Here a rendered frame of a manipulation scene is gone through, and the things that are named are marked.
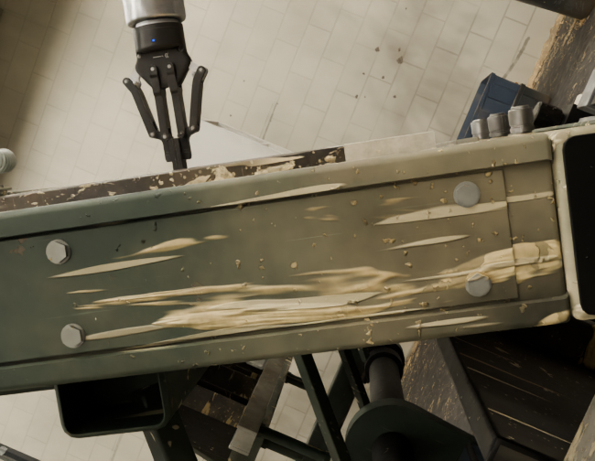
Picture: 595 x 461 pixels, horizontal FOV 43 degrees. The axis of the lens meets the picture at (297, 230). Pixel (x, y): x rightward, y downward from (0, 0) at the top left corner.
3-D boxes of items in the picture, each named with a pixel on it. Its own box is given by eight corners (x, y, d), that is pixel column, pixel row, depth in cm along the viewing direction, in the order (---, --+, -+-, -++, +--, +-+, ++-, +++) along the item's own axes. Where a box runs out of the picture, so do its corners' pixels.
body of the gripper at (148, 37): (190, 25, 115) (200, 85, 116) (136, 34, 116) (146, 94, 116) (178, 16, 107) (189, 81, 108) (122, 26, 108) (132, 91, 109)
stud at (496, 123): (512, 135, 90) (509, 111, 89) (492, 139, 90) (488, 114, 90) (508, 136, 92) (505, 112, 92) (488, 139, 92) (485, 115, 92)
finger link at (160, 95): (156, 64, 110) (147, 65, 110) (167, 140, 111) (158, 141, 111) (164, 67, 114) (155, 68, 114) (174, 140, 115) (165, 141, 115)
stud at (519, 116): (537, 133, 77) (534, 103, 76) (513, 135, 77) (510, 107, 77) (532, 133, 79) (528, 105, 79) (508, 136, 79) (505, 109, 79)
